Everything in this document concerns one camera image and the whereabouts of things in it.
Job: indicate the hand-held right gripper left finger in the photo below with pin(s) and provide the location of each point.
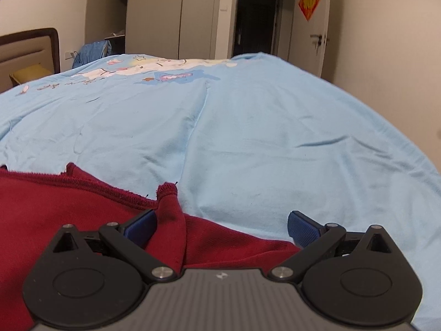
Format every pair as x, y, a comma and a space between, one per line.
143, 227

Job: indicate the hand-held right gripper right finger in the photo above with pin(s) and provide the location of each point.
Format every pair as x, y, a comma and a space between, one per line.
302, 230

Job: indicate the dark red long-sleeved sweater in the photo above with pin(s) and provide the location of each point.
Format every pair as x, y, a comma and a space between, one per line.
41, 210

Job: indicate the light blue printed blanket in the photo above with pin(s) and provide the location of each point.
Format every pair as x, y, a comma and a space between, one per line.
262, 138

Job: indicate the blue garment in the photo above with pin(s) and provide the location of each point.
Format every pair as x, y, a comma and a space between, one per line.
90, 52

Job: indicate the olive yellow cushion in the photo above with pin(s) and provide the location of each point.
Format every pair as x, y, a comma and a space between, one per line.
31, 73

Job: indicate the white room door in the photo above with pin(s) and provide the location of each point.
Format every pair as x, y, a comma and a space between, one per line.
310, 24

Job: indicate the brown padded bed headboard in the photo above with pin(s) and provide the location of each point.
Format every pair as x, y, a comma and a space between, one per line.
27, 55

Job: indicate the grey built-in wardrobe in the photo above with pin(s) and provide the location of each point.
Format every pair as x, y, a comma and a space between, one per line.
162, 13

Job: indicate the open wardrobe door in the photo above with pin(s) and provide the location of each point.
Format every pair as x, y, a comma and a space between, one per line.
95, 13

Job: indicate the red diamond door decoration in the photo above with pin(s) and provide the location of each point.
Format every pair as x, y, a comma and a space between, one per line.
310, 0

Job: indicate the white wall socket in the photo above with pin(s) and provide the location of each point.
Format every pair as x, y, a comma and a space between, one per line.
69, 54

